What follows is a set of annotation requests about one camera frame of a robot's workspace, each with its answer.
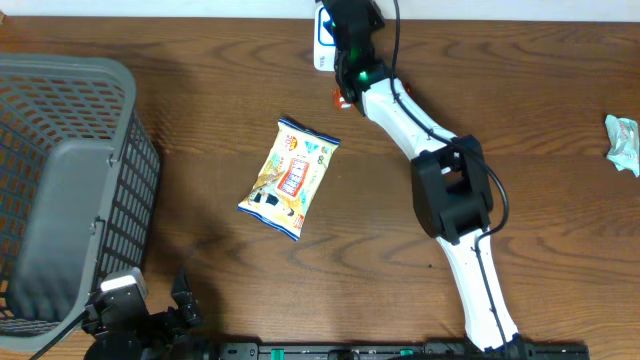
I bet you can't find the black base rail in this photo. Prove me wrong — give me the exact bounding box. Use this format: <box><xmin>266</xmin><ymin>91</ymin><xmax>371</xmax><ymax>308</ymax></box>
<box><xmin>209</xmin><ymin>340</ymin><xmax>591</xmax><ymax>360</ymax></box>

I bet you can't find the yellow snack bag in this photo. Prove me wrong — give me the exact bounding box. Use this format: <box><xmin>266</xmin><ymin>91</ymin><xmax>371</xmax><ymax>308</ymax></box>
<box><xmin>237</xmin><ymin>118</ymin><xmax>340</xmax><ymax>241</ymax></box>

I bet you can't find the white barcode scanner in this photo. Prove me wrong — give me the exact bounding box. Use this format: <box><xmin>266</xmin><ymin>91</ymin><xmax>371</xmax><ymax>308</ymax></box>
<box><xmin>313</xmin><ymin>3</ymin><xmax>336</xmax><ymax>72</ymax></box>

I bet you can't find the grey plastic basket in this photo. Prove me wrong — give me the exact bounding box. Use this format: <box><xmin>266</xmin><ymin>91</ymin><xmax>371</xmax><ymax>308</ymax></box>
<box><xmin>1</xmin><ymin>53</ymin><xmax>161</xmax><ymax>352</ymax></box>

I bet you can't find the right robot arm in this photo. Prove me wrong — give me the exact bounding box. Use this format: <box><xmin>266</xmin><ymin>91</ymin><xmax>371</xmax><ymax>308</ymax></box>
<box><xmin>321</xmin><ymin>0</ymin><xmax>519</xmax><ymax>357</ymax></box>

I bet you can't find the light green wipes packet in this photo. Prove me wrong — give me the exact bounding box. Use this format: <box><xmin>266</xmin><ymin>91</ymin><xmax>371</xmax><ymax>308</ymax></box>
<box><xmin>605</xmin><ymin>115</ymin><xmax>639</xmax><ymax>178</ymax></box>

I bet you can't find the orange chocolate bar wrapper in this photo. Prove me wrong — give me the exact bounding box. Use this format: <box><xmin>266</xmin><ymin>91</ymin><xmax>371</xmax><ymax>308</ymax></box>
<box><xmin>332</xmin><ymin>82</ymin><xmax>414</xmax><ymax>110</ymax></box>

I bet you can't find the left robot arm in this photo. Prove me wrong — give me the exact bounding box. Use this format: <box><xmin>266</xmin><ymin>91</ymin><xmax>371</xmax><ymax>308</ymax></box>
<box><xmin>81</xmin><ymin>267</ymin><xmax>218</xmax><ymax>360</ymax></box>

